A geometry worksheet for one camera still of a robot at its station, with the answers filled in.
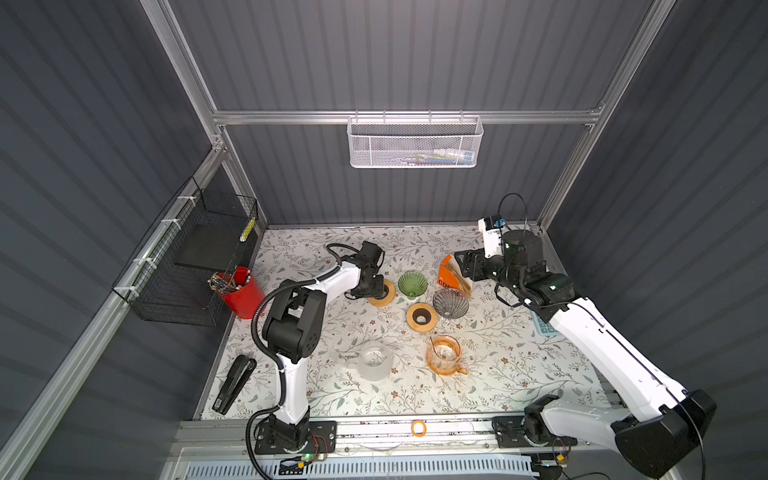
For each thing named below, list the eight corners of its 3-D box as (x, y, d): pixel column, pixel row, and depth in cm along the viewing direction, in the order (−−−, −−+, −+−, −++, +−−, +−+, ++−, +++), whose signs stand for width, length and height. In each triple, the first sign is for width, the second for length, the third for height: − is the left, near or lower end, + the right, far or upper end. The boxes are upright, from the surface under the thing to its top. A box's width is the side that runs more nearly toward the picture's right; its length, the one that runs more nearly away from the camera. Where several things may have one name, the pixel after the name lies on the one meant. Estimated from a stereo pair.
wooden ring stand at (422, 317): (417, 337, 92) (418, 334, 90) (402, 315, 97) (402, 311, 95) (441, 323, 95) (442, 319, 93) (425, 302, 100) (426, 298, 98)
